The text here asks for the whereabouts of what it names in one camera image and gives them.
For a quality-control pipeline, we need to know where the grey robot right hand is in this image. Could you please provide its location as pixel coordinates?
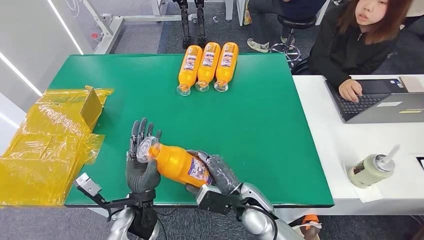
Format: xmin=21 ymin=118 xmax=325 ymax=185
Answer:
xmin=184 ymin=149 xmax=243 ymax=197

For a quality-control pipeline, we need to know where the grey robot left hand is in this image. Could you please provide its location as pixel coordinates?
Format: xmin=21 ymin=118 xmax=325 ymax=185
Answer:
xmin=125 ymin=117 xmax=164 ymax=195

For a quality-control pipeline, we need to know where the orange bottle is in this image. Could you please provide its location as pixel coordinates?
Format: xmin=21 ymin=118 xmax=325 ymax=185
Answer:
xmin=195 ymin=42 xmax=222 ymax=93
xmin=176 ymin=44 xmax=204 ymax=97
xmin=136 ymin=136 xmax=215 ymax=189
xmin=213 ymin=42 xmax=240 ymax=93

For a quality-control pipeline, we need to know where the green table mat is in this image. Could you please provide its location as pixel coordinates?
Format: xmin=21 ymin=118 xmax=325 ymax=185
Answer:
xmin=48 ymin=52 xmax=335 ymax=208

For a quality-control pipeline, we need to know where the orange white object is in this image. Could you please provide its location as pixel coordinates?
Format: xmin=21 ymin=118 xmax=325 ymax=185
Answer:
xmin=291 ymin=214 xmax=323 ymax=240

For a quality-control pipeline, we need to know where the yellow plastic-wrapped cardboard box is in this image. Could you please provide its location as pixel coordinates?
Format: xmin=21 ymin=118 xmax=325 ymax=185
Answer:
xmin=0 ymin=85 xmax=116 ymax=209

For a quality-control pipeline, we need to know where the drink cup with straw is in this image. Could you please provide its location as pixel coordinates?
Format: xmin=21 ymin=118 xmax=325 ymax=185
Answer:
xmin=346 ymin=144 xmax=401 ymax=189

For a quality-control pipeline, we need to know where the black robot leg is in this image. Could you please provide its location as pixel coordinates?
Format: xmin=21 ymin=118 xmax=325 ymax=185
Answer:
xmin=173 ymin=0 xmax=194 ymax=50
xmin=194 ymin=0 xmax=208 ymax=48

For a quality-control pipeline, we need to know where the white paper napkin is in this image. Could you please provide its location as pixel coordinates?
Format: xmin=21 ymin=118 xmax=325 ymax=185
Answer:
xmin=344 ymin=163 xmax=386 ymax=204

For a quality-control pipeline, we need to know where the person on stool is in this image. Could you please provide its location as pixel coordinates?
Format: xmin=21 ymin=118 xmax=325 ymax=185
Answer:
xmin=246 ymin=0 xmax=328 ymax=54

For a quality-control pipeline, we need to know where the black round stool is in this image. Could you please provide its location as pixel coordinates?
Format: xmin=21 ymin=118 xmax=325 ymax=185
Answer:
xmin=269 ymin=15 xmax=318 ymax=69

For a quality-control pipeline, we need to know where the grey laptop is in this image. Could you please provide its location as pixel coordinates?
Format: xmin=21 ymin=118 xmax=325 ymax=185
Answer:
xmin=324 ymin=78 xmax=424 ymax=125

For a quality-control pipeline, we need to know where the person at laptop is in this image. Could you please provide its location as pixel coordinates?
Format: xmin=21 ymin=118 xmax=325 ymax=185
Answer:
xmin=293 ymin=0 xmax=415 ymax=104

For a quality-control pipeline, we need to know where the beige flat notebook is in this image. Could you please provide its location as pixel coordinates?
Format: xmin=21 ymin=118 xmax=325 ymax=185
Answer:
xmin=399 ymin=75 xmax=424 ymax=94

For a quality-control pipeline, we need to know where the person in background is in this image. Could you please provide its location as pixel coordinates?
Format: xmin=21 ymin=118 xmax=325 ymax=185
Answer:
xmin=399 ymin=0 xmax=424 ymax=42

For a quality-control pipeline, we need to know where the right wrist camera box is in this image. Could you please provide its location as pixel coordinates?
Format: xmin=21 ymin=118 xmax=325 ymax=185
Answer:
xmin=195 ymin=184 xmax=235 ymax=216

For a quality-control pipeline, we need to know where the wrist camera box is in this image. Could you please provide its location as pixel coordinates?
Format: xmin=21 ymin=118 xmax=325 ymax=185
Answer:
xmin=195 ymin=184 xmax=235 ymax=216
xmin=73 ymin=172 xmax=104 ymax=199

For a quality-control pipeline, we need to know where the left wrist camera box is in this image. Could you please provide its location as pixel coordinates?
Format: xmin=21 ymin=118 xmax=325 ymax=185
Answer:
xmin=73 ymin=172 xmax=104 ymax=199

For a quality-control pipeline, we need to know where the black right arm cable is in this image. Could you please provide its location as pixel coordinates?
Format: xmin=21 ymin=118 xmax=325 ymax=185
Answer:
xmin=231 ymin=203 xmax=280 ymax=240

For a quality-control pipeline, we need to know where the white metal frame stand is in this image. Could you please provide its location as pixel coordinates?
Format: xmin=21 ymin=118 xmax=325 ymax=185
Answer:
xmin=80 ymin=0 xmax=236 ymax=56

